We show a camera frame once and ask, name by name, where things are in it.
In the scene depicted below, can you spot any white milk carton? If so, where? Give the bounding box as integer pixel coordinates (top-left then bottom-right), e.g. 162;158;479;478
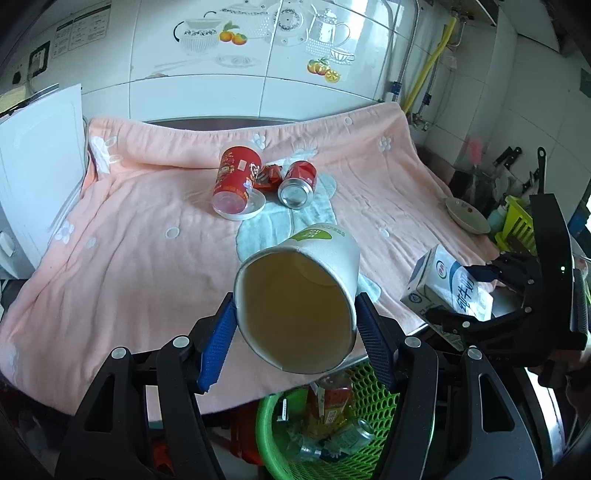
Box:
401;244;493;351

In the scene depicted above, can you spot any red yellow drink bottle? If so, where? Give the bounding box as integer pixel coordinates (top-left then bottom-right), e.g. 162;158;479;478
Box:
304;371;353;440

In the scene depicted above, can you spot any white paper cup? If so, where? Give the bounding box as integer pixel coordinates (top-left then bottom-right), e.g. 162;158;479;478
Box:
233;223;361;375

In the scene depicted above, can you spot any red snack cup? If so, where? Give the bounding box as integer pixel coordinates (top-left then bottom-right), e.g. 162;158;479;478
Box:
211;142;263;215

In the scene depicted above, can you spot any green plastic trash basket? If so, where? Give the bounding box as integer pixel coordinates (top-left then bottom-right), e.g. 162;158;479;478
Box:
256;361;399;479

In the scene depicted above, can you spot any white ceramic dish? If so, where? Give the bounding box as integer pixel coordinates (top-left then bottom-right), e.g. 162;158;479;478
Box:
445;197;491;235

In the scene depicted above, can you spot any yellow green dish rack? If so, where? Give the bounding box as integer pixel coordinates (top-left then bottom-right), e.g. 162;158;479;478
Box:
495;196;537;256

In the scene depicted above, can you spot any clear plastic cup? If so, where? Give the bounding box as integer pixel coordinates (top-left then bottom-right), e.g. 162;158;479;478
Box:
283;428;376;463

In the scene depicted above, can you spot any pink blanket cloth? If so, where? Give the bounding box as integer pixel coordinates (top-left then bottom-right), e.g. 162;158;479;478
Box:
0;101;505;416

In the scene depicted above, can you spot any red soda can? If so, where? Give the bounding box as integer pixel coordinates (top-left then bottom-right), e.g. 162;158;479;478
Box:
277;161;318;210

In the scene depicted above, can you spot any red snack wrapper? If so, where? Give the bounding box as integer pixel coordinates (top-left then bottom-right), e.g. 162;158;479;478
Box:
252;164;283;193

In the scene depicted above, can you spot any black handled pan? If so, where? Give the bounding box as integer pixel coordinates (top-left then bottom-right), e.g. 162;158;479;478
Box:
522;146;547;194

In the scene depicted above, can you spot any yellow gas hose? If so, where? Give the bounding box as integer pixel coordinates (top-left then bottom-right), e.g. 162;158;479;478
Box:
402;16;459;115

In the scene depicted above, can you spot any black wall socket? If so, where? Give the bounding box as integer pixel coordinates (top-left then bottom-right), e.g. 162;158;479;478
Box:
27;41;50;79

